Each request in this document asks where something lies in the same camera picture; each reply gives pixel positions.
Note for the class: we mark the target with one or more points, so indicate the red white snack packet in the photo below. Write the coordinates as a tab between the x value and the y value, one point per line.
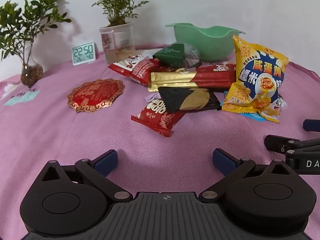
142	70

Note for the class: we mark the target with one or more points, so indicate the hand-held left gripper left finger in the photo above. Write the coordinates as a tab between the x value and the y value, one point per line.
107	161

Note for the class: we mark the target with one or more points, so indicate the ornate red gold packet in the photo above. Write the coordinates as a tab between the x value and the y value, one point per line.
96	95

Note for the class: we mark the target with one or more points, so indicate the pink tablecloth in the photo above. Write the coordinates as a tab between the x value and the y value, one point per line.
75	135

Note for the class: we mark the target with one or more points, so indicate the small red packet white lettering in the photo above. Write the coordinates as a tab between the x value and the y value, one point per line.
160	120

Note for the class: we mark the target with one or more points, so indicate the black gold packet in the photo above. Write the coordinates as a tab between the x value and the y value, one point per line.
195	100

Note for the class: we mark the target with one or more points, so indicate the green plastic bowl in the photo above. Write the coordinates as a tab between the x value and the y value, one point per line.
212	42

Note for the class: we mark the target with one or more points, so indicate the white digital clock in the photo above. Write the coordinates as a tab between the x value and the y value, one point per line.
83	53

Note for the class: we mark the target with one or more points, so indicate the large yellow snack bag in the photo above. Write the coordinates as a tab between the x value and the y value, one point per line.
260	62

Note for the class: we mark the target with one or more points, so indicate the leafy plant in glass vase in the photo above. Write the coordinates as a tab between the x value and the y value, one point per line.
31	76

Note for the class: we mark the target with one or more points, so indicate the fine-leaf plant in white pot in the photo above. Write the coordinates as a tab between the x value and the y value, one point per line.
117	42

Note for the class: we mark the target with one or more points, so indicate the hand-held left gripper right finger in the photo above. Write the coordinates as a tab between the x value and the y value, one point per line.
223	161

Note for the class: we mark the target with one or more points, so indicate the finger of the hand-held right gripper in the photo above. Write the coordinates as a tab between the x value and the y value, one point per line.
277	142
311	125

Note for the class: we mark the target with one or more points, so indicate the small yellow snack packet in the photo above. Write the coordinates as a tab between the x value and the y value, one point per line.
237	97

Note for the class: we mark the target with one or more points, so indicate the green triangular packet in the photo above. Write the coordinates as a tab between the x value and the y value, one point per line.
172	53

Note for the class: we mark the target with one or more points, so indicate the long red gold packet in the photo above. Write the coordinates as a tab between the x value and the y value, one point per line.
175	80

